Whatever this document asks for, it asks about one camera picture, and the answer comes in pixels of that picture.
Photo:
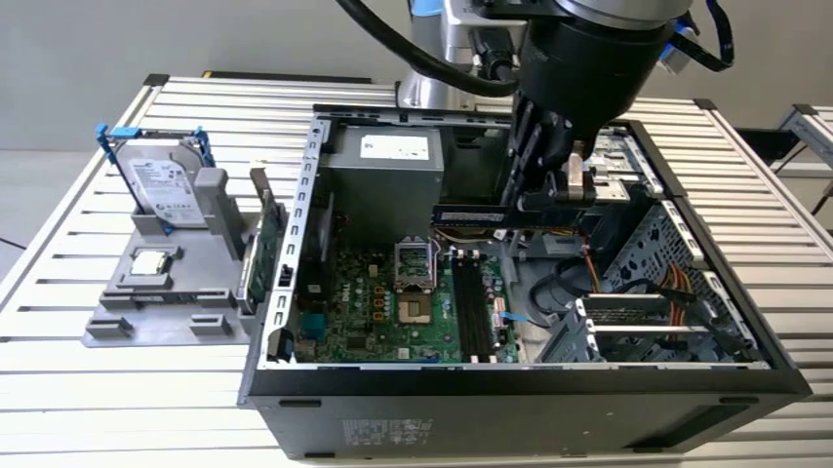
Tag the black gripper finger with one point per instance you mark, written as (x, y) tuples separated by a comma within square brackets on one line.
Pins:
[(528, 161), (580, 185)]

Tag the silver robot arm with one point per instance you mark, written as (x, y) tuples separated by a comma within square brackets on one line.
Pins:
[(423, 95)]

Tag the black table corner cap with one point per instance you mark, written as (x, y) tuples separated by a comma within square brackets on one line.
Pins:
[(704, 104), (156, 80)]

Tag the grey power supply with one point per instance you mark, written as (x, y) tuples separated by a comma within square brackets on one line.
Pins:
[(383, 195)]

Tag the metal disk bay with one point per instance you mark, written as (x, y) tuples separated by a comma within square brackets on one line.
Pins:
[(566, 336)]

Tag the CPU socket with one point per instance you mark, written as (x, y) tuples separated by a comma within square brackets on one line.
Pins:
[(417, 309)]

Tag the slatted metal side table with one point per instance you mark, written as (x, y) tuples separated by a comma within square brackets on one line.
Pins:
[(804, 124)]

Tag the green motherboard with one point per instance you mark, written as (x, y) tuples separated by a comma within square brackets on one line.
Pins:
[(351, 317)]

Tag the green graphics card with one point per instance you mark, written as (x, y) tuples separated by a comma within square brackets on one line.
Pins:
[(263, 263)]

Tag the blue expansion slot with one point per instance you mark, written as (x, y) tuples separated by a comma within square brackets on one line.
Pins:
[(313, 326)]

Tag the black PC case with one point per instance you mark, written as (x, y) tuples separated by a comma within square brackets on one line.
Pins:
[(455, 424)]

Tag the grey parts rack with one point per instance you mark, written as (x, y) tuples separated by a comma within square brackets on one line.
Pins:
[(195, 265)]

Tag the hard disk in blue carrier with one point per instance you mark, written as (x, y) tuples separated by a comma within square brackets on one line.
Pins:
[(163, 185)]

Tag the silver CPU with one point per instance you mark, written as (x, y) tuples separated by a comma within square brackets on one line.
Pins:
[(148, 265)]

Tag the silver camera with black bracket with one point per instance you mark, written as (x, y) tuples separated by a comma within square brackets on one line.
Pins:
[(677, 53)]

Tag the small silver wrist camera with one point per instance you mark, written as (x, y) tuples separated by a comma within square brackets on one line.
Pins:
[(469, 14)]

